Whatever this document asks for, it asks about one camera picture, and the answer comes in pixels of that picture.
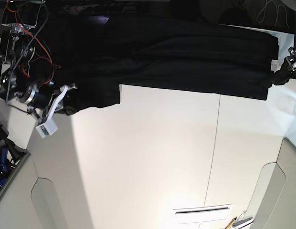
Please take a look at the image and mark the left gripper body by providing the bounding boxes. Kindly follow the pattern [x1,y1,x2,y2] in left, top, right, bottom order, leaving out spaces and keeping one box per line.
[287,47,296,79]

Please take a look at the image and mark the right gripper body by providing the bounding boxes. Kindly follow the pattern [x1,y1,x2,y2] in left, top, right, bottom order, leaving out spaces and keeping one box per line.
[19,83,78,124]

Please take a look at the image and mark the black T-shirt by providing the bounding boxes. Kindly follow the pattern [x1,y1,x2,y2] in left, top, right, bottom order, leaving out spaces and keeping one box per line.
[41,16,278,111]

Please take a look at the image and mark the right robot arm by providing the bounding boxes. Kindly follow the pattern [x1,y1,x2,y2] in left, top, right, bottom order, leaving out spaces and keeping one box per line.
[0,0,77,125]

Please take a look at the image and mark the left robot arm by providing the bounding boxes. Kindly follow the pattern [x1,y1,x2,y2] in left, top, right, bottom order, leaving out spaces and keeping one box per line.
[273,11,296,86]

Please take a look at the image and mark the blue and black tools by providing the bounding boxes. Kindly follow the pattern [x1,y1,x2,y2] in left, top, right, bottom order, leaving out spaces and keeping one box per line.
[0,125,17,189]

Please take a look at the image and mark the grey pen tool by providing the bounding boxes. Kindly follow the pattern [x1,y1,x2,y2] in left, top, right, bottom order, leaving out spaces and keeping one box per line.
[232,217,253,229]

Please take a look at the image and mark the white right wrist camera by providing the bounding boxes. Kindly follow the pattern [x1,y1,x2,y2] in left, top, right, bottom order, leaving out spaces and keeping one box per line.
[36,118,58,138]

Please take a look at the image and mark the yellow handled tool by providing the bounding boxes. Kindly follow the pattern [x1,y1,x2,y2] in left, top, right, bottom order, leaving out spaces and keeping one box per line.
[225,218,237,229]

